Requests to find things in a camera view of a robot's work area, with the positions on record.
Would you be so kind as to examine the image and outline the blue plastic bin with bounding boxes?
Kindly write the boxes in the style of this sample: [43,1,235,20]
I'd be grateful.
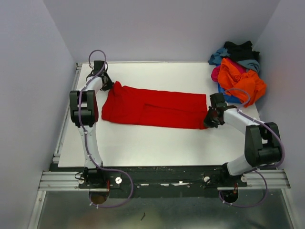
[218,83,241,104]

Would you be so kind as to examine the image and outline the aluminium frame rail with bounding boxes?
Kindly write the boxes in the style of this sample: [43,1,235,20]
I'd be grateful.
[39,169,291,191]

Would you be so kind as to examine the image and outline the orange t shirt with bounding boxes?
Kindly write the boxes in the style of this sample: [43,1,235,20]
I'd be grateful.
[218,59,266,107]

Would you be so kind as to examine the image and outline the blue grey t shirt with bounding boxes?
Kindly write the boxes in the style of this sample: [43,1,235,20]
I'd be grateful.
[208,48,260,73]

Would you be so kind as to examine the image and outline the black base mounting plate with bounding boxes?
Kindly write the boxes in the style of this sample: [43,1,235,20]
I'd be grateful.
[78,164,248,199]

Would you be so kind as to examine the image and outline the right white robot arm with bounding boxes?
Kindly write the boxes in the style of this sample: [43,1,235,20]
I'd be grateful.
[203,93,285,187]

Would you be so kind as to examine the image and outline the left aluminium side rail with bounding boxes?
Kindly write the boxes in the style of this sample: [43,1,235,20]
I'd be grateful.
[52,63,82,164]

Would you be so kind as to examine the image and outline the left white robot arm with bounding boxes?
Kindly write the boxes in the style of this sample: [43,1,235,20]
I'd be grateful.
[69,61,113,189]

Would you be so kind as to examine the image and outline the black t shirt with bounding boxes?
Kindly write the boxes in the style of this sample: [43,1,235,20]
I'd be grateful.
[224,41,260,62]

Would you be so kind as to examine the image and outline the red t shirt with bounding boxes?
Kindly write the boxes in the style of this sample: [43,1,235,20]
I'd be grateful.
[101,82,208,130]

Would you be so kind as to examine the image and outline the pink t shirt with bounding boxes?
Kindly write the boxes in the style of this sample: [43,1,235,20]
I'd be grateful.
[211,62,246,83]

